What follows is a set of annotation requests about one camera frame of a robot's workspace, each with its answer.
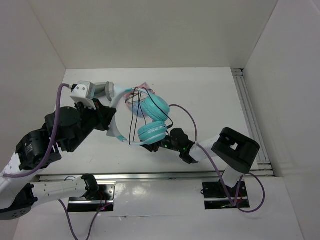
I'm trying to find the aluminium rail front edge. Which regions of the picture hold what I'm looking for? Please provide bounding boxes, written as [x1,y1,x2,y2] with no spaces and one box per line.
[39,169,275,182]

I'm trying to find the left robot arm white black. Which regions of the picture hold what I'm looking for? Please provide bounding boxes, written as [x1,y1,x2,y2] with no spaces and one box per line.
[0,99,117,221]

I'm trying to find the grey white headphones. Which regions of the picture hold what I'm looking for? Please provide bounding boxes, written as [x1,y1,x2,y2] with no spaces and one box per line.
[93,81,115,102]

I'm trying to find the pink blue cat-ear headphones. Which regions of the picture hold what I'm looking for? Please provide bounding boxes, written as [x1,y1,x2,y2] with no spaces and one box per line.
[124,89,147,118]

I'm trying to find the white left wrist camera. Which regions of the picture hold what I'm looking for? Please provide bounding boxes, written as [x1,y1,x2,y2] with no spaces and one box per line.
[70,81,96,110]

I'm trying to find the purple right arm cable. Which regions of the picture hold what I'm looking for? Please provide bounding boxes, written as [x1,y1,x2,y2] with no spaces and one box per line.
[169,104,266,213]

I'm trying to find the aluminium rail right side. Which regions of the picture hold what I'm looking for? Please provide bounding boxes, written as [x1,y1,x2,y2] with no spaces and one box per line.
[231,68,276,177]

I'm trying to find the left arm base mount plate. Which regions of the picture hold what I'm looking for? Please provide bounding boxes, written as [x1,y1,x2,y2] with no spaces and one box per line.
[67,180,116,213]

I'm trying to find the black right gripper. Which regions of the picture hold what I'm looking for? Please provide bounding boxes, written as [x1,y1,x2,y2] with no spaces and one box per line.
[138,126,182,152]

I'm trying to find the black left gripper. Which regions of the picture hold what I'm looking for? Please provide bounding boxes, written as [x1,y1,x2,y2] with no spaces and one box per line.
[65,97,116,153]

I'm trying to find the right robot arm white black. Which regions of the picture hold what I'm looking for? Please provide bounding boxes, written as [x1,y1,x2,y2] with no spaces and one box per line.
[138,127,260,196]

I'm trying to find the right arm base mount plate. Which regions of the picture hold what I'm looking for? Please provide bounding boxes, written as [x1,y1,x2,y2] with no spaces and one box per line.
[200,181,250,210]

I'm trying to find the teal cat-ear headphones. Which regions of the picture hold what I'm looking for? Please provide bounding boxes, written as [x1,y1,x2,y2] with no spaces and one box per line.
[107,87,171,146]

